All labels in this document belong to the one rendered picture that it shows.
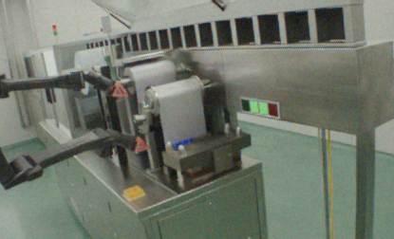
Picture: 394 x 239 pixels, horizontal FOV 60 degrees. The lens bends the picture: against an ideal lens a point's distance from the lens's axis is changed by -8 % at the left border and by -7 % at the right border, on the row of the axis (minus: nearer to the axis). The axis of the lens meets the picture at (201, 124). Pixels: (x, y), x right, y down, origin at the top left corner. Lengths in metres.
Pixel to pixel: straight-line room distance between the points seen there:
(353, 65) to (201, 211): 0.89
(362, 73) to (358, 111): 0.13
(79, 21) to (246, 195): 6.03
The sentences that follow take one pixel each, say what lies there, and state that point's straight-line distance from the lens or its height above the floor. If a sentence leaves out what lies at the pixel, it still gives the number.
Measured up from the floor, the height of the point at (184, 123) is 1.12.
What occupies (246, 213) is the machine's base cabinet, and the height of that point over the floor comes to 0.67.
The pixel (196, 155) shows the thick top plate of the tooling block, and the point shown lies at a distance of 1.63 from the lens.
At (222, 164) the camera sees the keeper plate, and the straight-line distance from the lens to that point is 1.70.
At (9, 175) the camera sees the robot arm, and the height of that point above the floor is 1.19.
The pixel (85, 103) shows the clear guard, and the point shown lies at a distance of 2.68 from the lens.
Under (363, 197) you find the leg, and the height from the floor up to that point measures 0.81.
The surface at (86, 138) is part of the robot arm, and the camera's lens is 1.53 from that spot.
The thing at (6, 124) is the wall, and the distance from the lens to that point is 7.19.
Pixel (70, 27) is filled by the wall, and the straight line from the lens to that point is 7.31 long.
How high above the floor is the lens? 1.57
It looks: 15 degrees down
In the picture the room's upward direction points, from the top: 8 degrees counter-clockwise
